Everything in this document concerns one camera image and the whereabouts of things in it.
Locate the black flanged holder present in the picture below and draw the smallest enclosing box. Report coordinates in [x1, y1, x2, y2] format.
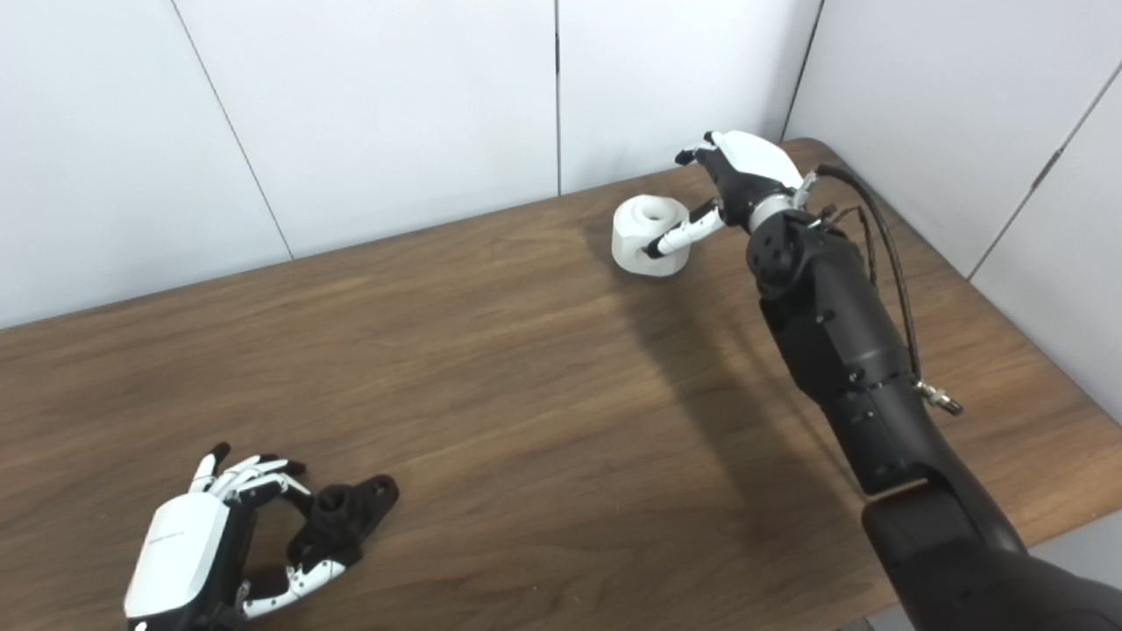
[288, 474, 401, 569]

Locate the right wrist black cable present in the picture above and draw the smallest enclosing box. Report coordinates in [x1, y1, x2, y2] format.
[793, 164, 965, 418]

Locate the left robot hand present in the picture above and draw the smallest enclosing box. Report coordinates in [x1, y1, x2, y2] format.
[123, 443, 348, 631]

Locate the round white piece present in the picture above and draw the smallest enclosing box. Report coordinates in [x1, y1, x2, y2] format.
[611, 195, 694, 279]

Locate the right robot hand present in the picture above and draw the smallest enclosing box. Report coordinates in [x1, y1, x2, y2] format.
[644, 131, 806, 260]

